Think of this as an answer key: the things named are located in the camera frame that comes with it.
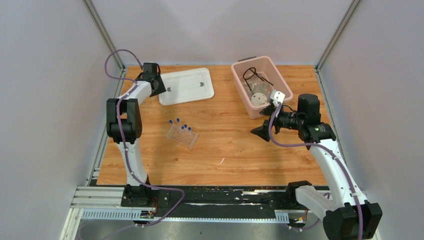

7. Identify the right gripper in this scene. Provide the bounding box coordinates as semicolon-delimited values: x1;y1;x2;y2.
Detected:
250;104;303;141

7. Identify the white plastic lid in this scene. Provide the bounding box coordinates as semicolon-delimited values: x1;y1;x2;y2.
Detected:
159;67;215;106

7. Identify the white clay triangle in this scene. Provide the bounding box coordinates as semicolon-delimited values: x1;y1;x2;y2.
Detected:
245;81;256;95

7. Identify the black metal tripod stand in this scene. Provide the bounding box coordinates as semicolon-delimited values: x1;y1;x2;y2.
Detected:
242;67;274;86

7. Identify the clear test tube rack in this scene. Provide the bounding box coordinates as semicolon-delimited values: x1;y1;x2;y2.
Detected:
166;124;199;150

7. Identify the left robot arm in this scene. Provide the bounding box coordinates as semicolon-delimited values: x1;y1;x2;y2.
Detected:
106;62;166;207

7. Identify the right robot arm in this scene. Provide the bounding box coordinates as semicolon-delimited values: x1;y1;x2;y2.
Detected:
251;90;383;240

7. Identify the pink plastic bin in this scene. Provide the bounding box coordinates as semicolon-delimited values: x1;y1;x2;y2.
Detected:
231;56;294;120

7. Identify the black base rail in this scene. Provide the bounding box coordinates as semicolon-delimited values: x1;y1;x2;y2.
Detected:
120;185;306;219

